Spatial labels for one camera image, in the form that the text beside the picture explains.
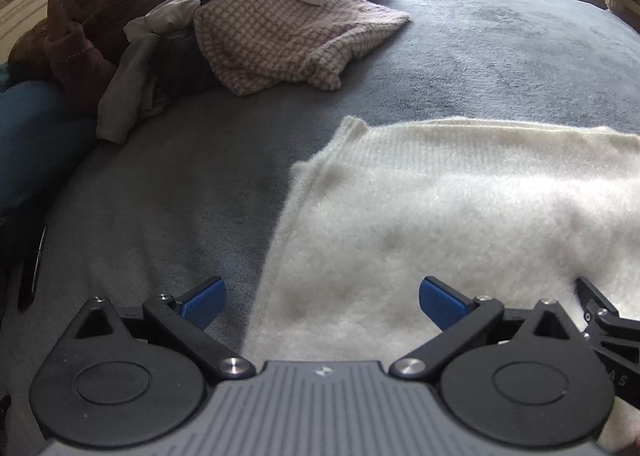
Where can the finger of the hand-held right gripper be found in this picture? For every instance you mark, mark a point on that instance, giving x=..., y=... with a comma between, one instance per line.
x=597, y=298

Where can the cream carved headboard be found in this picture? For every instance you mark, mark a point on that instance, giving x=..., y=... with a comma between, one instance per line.
x=20, y=1

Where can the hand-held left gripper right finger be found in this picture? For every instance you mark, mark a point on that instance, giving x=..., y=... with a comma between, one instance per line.
x=442, y=303

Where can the dark grey garment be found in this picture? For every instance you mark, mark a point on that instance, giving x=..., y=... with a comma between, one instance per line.
x=185, y=66

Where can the grey-white garment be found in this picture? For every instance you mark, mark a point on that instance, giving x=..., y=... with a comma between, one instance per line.
x=125, y=86

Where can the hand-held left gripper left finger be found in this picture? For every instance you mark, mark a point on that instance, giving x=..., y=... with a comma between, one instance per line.
x=202, y=303

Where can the white fluffy deer sweater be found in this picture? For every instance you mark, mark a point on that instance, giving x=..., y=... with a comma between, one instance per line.
x=425, y=216

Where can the grey fleece bed blanket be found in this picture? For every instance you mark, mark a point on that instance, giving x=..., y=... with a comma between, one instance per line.
x=450, y=51

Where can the pink checked knit garment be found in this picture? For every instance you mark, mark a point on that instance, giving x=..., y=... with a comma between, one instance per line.
x=280, y=41

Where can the maroon fleece garment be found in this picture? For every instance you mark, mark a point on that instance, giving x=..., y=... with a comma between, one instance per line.
x=100, y=11

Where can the teal duvet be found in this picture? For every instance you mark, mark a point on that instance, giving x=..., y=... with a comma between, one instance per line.
x=35, y=136

